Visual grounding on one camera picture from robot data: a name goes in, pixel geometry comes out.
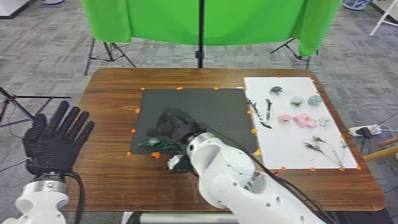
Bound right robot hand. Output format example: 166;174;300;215
152;106;209;145

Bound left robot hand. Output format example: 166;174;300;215
21;100;95;176

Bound large pink flower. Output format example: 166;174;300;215
293;113;319;129

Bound green sprig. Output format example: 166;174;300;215
136;136;186;151

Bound dark mat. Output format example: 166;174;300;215
127;87;261;156

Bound black tripod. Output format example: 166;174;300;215
0;86;72;129

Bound small pink flower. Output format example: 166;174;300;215
277;113;294;125

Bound white sheet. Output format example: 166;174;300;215
241;76;362;171

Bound pale green flower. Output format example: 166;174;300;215
287;96;305;108

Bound teal flower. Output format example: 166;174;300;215
305;94;325;107

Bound bunch of green sprigs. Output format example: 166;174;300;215
302;135;351;168

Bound white flower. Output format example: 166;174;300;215
316;117;333;128

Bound black stand pole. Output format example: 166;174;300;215
193;0;207;69

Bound white power strip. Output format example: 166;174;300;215
346;124;381;138

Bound black cable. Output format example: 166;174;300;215
62;171;88;224

